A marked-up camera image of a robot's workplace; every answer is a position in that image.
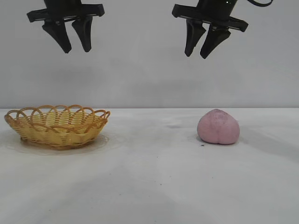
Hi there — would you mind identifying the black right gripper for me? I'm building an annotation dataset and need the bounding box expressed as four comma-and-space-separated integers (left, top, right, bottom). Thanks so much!
171, 0, 249, 59

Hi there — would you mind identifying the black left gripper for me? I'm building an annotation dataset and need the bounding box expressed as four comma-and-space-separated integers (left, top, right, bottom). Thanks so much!
26, 0, 105, 54

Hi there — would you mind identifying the pink peach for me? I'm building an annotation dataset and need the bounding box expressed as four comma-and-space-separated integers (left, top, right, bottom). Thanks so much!
197, 108, 241, 146

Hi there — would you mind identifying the yellow woven wicker basket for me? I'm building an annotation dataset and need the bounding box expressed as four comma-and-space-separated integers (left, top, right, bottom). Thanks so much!
4, 104, 111, 150

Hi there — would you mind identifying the clear plastic doily mat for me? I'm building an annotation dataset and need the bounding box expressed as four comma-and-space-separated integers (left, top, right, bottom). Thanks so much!
7, 132, 122, 155

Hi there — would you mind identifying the black cable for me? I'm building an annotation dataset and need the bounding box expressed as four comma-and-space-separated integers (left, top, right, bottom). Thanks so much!
247, 0, 273, 7

